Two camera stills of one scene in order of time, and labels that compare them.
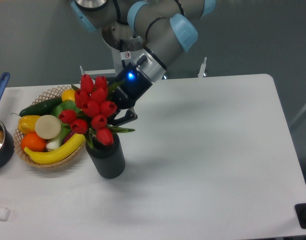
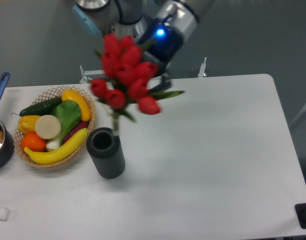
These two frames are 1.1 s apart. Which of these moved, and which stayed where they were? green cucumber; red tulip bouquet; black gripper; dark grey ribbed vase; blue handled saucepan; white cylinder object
Moved: black gripper; red tulip bouquet
Stayed: white cylinder object; dark grey ribbed vase; blue handled saucepan; green cucumber
